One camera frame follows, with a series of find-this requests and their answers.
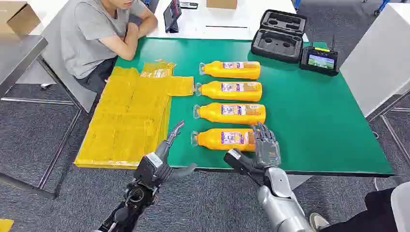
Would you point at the white desk with side panel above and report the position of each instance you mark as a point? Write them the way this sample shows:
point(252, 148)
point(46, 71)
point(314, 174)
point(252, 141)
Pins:
point(64, 83)

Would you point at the yellow floor object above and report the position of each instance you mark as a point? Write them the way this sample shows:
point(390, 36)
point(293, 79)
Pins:
point(5, 225)

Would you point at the steel table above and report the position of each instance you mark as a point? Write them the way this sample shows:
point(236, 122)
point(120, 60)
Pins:
point(16, 57)

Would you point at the black tablet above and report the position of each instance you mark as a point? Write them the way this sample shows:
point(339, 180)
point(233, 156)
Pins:
point(172, 16)

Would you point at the crumpled yellow plastic wrapper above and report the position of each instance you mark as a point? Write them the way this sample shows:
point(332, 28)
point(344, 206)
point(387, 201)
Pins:
point(157, 69)

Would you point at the black foam-lined case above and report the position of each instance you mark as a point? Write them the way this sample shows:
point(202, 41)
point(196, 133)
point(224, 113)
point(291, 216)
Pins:
point(278, 38)

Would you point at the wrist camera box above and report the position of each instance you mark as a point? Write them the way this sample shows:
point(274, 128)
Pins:
point(147, 169)
point(240, 163)

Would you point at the seated person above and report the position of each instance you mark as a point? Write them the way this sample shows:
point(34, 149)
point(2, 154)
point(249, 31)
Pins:
point(86, 35)

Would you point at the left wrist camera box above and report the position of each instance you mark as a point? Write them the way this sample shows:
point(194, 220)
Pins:
point(147, 169)

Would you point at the black remote controller with screen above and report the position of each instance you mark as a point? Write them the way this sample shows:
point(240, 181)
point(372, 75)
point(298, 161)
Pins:
point(320, 61)

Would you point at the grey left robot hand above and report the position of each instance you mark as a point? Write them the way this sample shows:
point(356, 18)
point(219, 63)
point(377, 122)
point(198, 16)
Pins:
point(164, 150)

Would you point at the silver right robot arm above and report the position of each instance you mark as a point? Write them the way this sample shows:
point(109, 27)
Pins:
point(282, 205)

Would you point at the blue metal rack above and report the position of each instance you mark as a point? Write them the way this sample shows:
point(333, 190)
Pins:
point(381, 7)

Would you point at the white tilted panel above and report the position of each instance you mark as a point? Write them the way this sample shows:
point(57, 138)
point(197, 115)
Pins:
point(374, 64)

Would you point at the white table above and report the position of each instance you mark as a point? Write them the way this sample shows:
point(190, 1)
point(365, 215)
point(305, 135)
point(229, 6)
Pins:
point(224, 17)

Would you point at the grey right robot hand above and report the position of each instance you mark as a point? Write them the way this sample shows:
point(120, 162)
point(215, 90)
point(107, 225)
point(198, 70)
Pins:
point(267, 150)

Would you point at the green table mat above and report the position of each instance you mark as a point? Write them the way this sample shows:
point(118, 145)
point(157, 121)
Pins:
point(304, 128)

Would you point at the orange drink bottle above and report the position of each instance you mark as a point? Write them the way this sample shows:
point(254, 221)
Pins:
point(221, 140)
point(230, 92)
point(230, 114)
point(230, 71)

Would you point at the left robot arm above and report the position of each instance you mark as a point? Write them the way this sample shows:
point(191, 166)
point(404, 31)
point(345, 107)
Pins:
point(134, 198)

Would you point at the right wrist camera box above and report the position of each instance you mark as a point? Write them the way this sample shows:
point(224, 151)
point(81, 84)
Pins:
point(240, 163)

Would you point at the black pen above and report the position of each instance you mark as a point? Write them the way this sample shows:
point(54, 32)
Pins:
point(227, 27)

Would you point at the small cardboard box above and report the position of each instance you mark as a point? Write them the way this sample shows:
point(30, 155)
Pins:
point(221, 4)

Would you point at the person with black trousers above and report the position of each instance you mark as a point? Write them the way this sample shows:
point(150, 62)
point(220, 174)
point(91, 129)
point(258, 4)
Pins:
point(368, 214)

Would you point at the large cardboard box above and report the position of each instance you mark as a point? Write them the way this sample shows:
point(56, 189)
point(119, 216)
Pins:
point(19, 16)

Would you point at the yellow sheet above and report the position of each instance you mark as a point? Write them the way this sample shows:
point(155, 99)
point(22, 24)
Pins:
point(128, 128)

